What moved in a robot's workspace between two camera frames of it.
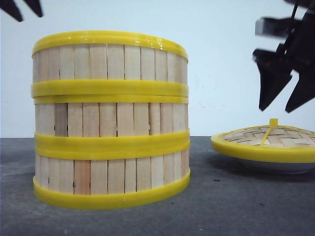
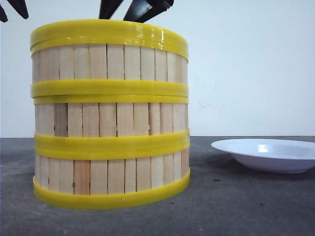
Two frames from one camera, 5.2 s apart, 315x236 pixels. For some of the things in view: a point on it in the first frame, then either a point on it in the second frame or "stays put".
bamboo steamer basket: (106, 63) stays put
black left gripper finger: (35, 5) to (20, 7)
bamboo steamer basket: (111, 121) stays put
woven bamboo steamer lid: (272, 142) to (110, 34)
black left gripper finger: (11, 7) to (3, 17)
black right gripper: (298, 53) to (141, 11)
